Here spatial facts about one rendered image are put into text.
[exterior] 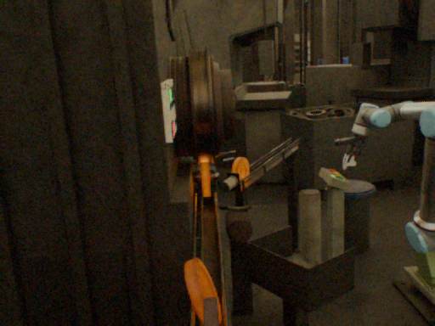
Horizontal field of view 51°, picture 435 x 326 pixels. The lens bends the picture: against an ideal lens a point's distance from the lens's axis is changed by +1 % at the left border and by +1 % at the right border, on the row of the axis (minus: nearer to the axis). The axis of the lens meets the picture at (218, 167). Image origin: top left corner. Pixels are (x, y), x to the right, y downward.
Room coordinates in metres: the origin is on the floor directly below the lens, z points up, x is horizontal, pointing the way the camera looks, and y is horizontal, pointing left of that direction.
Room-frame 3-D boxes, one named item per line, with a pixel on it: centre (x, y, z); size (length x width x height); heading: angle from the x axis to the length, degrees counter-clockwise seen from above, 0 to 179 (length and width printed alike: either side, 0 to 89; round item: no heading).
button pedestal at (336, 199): (2.52, -0.68, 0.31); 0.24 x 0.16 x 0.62; 1
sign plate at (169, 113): (1.49, 0.15, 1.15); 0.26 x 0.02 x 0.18; 1
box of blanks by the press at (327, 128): (4.30, -1.19, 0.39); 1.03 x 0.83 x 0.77; 106
